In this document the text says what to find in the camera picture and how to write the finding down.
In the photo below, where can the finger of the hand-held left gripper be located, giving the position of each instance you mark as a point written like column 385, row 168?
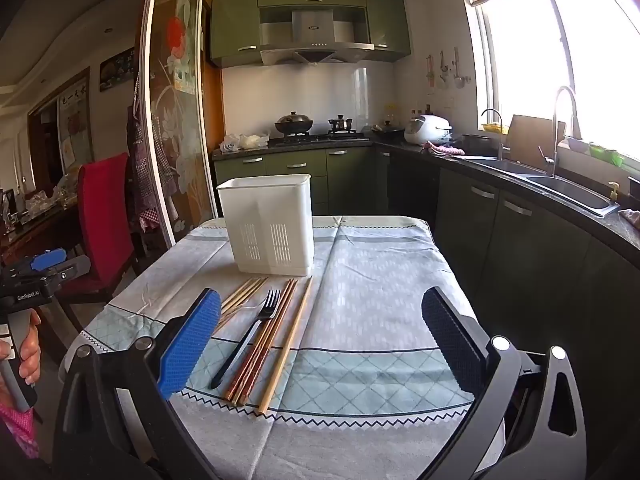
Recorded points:
column 47, row 259

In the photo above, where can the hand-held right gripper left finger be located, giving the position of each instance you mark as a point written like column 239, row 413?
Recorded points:
column 192, row 340

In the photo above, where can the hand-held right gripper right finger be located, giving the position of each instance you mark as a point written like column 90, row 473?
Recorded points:
column 452, row 340

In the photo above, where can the dark red-brown chopstick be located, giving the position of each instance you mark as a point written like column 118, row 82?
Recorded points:
column 270, row 342
column 257, row 340
column 263, row 341

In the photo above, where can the black plastic fork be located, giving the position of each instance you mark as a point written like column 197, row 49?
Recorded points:
column 270, row 305

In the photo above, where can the light bamboo chopstick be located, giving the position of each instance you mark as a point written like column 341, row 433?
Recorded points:
column 285, row 345

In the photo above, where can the white plastic utensil holder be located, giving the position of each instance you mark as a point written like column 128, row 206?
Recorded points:
column 265, row 210

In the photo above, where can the person's left forearm pink sleeve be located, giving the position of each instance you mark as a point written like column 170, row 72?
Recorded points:
column 15, row 427

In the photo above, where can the person's left hand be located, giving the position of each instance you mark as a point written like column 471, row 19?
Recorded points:
column 31, row 350

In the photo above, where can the dark wooden table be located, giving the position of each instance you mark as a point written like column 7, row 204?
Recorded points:
column 40, row 232

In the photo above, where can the glassware clutter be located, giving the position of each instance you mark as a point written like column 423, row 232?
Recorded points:
column 52, row 195

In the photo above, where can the red covered chair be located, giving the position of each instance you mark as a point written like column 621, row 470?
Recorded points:
column 102, row 220

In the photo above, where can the pale blue patterned tablecloth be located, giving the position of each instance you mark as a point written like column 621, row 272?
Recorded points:
column 370, row 300

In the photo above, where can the green kitchen base cabinets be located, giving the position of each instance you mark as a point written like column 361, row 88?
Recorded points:
column 525, row 260

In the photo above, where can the checked hanging apron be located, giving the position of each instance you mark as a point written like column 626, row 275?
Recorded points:
column 145, row 170

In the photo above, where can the pink cloth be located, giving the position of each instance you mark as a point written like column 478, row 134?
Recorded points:
column 442, row 149

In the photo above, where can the steel double sink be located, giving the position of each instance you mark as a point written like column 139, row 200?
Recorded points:
column 575, row 192

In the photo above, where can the white plastic bags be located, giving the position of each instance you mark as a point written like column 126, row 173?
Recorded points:
column 250, row 141

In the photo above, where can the short steel faucet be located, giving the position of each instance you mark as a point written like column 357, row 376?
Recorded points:
column 500, row 135

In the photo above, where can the white rice cooker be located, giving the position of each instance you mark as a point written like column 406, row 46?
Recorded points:
column 425, row 130

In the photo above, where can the brown cutting board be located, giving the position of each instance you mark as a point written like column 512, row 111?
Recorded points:
column 530, row 142

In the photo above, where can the soap pump bottle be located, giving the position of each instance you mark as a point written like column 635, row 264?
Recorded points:
column 613, row 194

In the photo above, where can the black frying pan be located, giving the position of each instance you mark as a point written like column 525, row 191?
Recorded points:
column 387, row 132

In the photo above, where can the condiment bottles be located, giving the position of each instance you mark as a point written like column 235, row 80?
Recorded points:
column 417, row 112

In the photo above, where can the tall steel faucet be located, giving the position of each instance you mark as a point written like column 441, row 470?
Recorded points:
column 554, row 130

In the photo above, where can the black gas stove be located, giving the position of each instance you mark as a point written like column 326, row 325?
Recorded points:
column 320, row 137

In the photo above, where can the black wok with lid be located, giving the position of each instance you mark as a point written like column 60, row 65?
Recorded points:
column 294, row 122

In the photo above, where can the green containers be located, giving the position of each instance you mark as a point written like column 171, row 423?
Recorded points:
column 605, row 154

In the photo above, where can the small black cooking pot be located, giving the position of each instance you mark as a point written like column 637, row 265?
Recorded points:
column 341, row 124

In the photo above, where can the green upper kitchen cabinets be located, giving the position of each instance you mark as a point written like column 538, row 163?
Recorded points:
column 232, row 25

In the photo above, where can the kitchen window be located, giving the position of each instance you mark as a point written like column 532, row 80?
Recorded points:
column 590, row 60

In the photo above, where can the steel range hood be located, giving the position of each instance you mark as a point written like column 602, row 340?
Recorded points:
column 315, row 25

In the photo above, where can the wall poster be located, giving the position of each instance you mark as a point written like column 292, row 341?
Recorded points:
column 75, row 125

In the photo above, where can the framed wall picture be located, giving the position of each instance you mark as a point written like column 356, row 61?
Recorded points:
column 117, row 70

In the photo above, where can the wall hung kitchen utensils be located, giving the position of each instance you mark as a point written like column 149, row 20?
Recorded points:
column 443, row 70

